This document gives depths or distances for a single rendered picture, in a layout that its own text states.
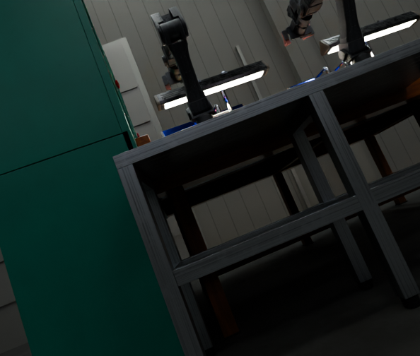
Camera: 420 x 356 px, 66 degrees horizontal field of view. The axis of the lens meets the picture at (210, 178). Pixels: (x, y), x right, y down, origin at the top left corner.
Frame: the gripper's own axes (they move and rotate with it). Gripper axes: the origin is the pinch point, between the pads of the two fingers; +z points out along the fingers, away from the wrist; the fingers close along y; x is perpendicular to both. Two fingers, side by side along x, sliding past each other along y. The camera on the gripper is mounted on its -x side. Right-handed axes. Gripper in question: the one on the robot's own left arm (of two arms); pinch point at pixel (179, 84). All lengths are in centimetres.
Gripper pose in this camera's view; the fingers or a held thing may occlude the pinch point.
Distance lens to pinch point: 160.8
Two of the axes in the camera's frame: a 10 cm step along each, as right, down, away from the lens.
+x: 3.7, 9.1, -1.6
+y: -9.3, 3.7, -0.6
